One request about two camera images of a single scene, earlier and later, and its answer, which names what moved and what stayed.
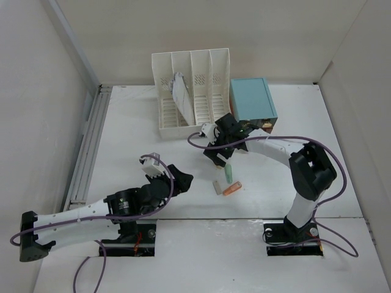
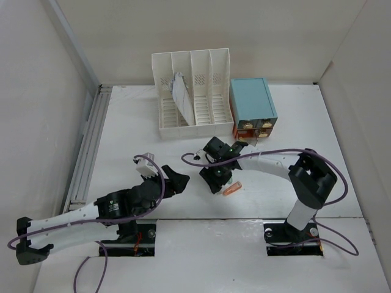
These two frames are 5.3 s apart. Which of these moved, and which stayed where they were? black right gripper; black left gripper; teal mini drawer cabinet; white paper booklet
Moved: black right gripper
Stayed: white paper booklet; teal mini drawer cabinet; black left gripper
